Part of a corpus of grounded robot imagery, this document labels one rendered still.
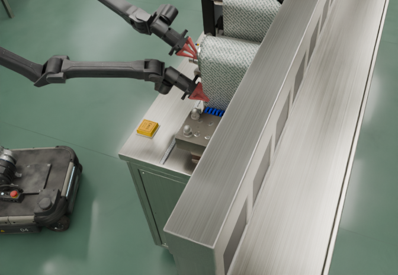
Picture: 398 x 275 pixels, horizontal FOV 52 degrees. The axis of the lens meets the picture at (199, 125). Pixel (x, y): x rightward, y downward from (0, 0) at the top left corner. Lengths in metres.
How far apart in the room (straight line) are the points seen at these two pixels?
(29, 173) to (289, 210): 2.04
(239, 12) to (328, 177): 0.87
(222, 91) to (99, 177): 1.49
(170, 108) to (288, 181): 1.03
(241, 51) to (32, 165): 1.69
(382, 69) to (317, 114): 2.56
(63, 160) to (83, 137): 0.47
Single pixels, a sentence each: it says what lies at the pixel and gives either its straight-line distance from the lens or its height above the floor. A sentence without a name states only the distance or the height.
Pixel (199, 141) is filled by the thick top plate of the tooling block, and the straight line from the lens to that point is 1.52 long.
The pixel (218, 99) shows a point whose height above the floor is 1.09.
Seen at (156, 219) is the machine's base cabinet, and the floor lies 0.41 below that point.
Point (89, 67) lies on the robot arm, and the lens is 1.60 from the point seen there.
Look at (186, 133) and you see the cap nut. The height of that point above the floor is 1.05.
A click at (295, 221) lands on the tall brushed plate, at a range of 0.86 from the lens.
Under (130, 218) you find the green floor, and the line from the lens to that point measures 2.59.
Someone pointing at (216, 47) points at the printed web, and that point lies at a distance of 1.47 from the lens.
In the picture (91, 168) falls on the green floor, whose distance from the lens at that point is 2.90.
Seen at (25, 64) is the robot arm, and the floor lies 1.28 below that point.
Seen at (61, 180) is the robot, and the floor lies 0.24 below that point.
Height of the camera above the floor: 2.18
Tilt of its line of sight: 47 degrees down
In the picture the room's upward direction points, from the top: 7 degrees counter-clockwise
